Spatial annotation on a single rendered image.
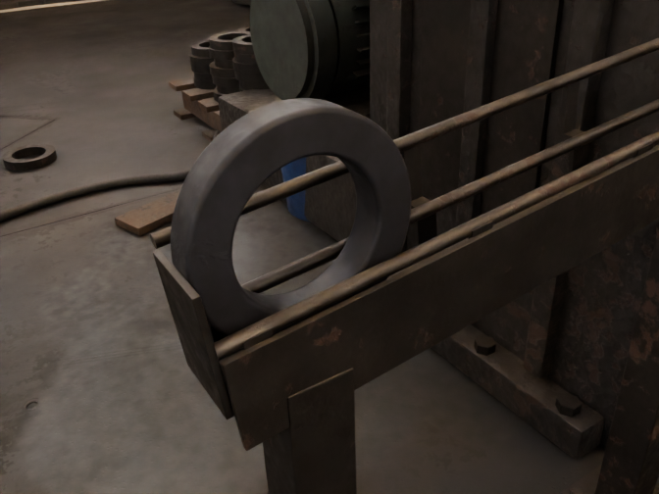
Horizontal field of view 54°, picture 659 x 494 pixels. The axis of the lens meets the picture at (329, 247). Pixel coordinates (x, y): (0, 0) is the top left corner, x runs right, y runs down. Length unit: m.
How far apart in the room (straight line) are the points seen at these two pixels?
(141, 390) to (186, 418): 0.13
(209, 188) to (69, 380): 1.09
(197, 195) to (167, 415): 0.93
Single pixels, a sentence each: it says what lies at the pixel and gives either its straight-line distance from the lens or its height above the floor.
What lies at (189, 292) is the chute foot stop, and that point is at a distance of 0.42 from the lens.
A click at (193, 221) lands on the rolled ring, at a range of 0.42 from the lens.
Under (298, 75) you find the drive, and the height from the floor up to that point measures 0.41.
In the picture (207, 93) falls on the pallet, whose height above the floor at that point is 0.14.
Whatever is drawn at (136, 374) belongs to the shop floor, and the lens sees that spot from 1.43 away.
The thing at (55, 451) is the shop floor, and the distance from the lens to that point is 1.32.
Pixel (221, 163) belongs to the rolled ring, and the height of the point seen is 0.73.
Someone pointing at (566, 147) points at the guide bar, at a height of 0.64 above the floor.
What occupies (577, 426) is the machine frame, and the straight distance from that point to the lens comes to 1.20.
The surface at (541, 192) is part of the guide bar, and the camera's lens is 0.59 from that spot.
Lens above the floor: 0.88
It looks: 29 degrees down
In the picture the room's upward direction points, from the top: 2 degrees counter-clockwise
